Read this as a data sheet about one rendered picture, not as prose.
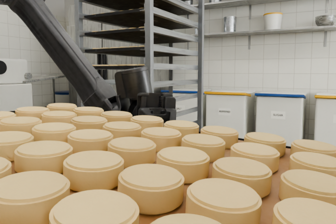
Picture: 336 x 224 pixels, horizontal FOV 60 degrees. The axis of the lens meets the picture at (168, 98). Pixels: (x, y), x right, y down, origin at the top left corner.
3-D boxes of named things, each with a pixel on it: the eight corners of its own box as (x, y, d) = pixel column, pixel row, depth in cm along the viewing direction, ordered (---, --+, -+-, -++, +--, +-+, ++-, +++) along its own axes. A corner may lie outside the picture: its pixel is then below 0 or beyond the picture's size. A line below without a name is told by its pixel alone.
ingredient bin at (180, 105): (160, 144, 413) (160, 90, 406) (178, 135, 470) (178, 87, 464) (196, 148, 390) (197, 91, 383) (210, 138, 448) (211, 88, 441)
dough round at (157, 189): (194, 210, 21) (196, 183, 21) (127, 221, 19) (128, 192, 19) (167, 182, 26) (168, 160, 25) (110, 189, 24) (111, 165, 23)
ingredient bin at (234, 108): (203, 149, 384) (203, 91, 377) (217, 139, 441) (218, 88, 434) (244, 155, 360) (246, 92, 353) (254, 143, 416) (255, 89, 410)
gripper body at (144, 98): (171, 148, 54) (160, 139, 61) (174, 93, 53) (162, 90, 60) (137, 149, 52) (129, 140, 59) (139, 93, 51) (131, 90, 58)
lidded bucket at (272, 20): (283, 31, 387) (283, 14, 386) (281, 28, 366) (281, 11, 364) (264, 32, 399) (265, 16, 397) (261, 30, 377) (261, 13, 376)
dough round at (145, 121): (168, 134, 43) (168, 121, 42) (135, 136, 41) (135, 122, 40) (156, 126, 47) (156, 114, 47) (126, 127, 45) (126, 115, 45)
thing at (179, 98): (145, 107, 138) (145, 101, 137) (140, 107, 139) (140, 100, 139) (199, 97, 193) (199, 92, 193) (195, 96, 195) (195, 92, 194)
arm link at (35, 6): (21, -10, 73) (-20, -16, 63) (32, -27, 71) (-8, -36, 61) (125, 126, 71) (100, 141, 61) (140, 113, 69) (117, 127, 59)
